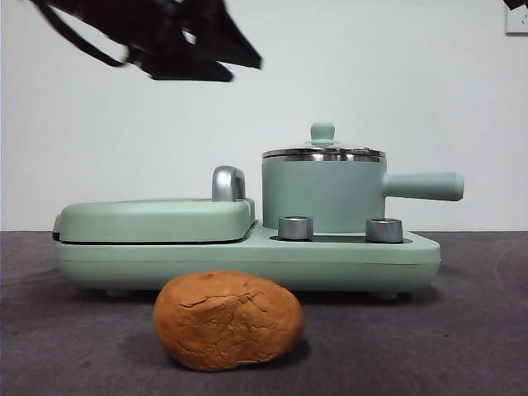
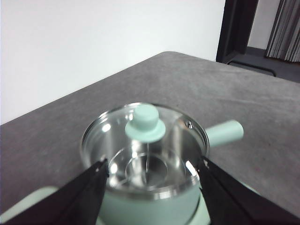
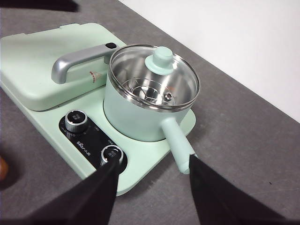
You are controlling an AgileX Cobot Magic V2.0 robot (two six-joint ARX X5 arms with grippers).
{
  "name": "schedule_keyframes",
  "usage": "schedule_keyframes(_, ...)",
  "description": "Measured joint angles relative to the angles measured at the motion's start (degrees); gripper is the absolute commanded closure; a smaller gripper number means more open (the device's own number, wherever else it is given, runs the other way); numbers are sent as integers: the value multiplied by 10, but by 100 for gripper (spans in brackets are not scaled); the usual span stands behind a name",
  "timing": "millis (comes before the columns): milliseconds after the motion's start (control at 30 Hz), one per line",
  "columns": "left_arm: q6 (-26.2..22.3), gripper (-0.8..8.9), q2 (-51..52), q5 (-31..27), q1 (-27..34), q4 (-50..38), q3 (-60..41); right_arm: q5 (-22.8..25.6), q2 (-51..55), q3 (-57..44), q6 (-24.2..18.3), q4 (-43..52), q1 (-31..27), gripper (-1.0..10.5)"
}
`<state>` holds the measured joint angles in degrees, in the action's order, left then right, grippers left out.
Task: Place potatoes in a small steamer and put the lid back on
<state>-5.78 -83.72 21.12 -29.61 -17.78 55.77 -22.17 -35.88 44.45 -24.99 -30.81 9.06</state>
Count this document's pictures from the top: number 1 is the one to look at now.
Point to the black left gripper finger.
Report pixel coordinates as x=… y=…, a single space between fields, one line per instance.
x=231 y=39
x=185 y=69

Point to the green breakfast machine base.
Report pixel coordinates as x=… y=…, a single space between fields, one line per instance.
x=247 y=266

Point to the white wall socket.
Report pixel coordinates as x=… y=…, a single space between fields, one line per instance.
x=519 y=22

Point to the brown potato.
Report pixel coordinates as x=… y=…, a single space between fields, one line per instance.
x=229 y=326

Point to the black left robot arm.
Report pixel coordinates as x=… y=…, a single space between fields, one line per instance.
x=165 y=16

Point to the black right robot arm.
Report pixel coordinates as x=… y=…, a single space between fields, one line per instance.
x=515 y=3

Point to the silver control knob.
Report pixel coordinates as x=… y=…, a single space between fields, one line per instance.
x=384 y=231
x=295 y=228

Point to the glass lid with green knob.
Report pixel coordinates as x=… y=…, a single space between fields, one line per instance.
x=323 y=131

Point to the green griddle cover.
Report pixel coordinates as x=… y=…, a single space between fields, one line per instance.
x=152 y=220

